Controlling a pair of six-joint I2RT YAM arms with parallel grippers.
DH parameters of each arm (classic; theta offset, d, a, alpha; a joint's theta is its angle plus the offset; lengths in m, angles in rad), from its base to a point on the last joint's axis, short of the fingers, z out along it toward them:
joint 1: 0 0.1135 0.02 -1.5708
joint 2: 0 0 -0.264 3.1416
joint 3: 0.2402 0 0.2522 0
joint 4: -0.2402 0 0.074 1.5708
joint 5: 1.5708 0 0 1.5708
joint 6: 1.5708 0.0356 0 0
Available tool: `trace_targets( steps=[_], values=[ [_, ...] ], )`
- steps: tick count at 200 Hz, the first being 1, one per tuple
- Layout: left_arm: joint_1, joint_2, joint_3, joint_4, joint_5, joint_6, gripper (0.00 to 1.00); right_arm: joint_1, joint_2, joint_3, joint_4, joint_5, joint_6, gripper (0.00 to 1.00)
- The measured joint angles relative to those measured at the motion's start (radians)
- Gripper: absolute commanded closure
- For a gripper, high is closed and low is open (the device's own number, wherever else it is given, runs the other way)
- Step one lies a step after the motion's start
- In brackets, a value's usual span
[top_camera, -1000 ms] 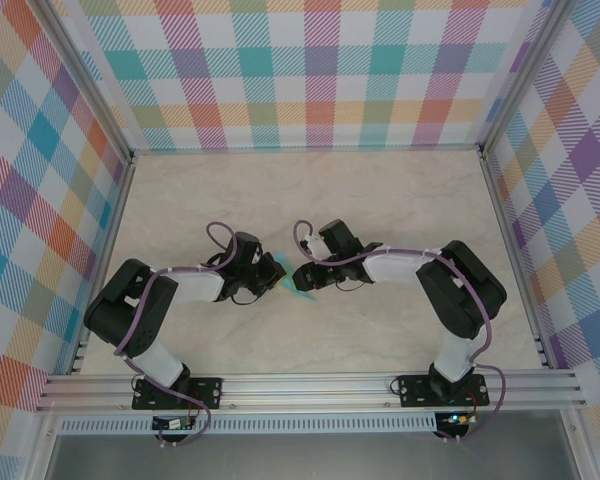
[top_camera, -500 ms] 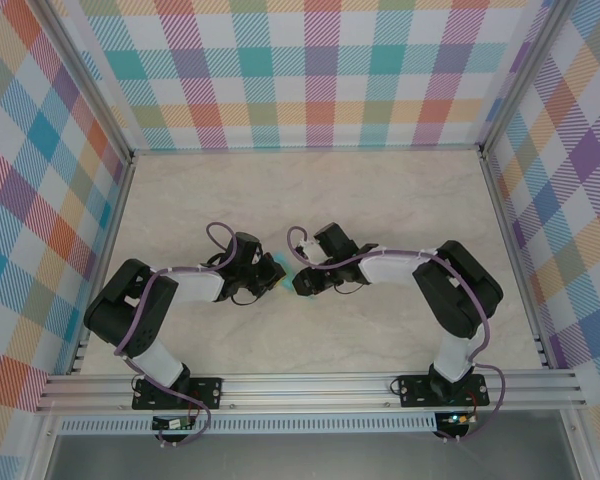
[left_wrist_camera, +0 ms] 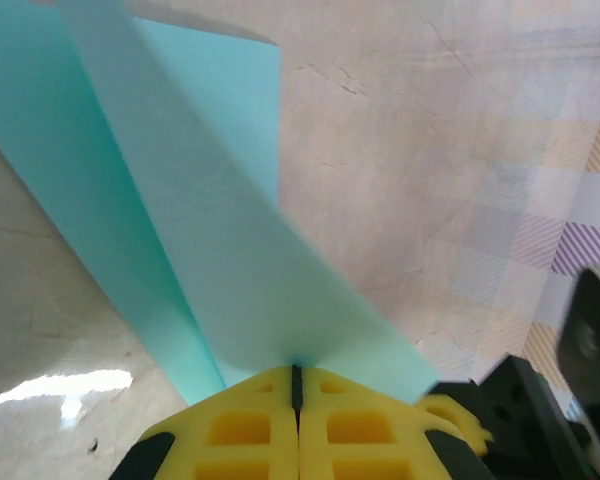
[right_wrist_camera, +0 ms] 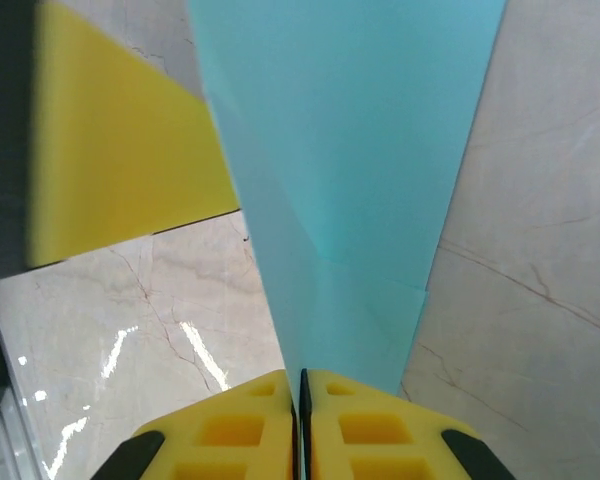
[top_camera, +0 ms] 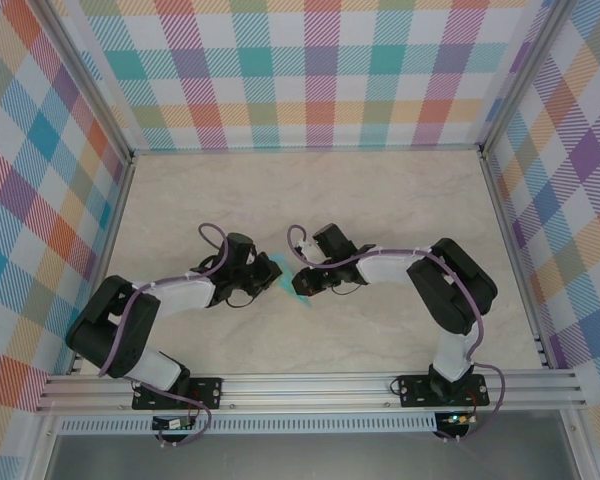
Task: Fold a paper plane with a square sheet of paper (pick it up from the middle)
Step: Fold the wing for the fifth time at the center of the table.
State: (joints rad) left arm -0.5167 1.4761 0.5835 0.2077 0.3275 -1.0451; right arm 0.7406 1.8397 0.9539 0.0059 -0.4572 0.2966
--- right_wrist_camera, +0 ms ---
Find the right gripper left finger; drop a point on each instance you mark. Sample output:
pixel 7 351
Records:
pixel 230 435

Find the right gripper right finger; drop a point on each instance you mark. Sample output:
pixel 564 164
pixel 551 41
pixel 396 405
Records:
pixel 375 435

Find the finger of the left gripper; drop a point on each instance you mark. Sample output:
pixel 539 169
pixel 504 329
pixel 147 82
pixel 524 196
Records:
pixel 105 150

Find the light blue cloth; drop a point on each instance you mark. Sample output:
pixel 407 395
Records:
pixel 340 150

